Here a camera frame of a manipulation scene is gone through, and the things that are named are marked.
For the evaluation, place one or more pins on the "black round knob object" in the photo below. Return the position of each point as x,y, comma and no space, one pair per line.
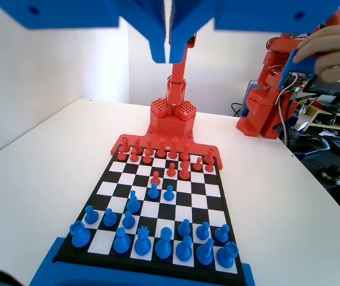
333,174

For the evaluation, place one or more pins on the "red chess queen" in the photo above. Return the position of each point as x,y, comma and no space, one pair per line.
161,147

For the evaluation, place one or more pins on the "blue chess queen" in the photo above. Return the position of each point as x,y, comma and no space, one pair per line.
142,244

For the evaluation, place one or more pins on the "red rook chess piece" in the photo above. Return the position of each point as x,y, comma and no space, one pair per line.
208,155
124,145

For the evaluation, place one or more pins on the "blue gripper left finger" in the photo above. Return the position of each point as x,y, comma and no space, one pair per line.
140,18

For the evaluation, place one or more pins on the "black computer monitor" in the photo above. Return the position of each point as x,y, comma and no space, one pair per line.
337,88

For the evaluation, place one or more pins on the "blue chess pawn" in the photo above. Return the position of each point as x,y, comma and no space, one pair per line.
184,228
90,215
202,231
128,221
222,233
153,192
109,218

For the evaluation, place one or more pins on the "red bishop chess piece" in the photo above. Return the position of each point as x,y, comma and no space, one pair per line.
186,148
148,147

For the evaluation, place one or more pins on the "black and white chessboard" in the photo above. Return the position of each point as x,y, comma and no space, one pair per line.
188,205

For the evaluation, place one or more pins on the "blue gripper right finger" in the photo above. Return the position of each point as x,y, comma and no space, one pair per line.
194,18

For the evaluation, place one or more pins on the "red knight chess piece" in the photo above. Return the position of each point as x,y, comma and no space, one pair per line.
184,171
137,146

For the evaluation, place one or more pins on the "red robot arm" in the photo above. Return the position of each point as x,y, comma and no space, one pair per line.
173,119

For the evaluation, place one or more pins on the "green chess pawn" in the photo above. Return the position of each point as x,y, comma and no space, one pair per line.
168,194

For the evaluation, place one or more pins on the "black computer mouse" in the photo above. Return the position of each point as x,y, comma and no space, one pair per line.
314,143

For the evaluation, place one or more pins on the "wooden desk shelf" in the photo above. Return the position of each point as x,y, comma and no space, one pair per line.
322,114

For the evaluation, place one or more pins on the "red base plate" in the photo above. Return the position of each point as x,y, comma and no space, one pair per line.
200,146

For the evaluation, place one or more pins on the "blue chess king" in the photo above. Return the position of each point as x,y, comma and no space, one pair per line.
164,248

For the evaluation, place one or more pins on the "green circuit board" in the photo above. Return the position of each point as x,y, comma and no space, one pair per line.
296,79

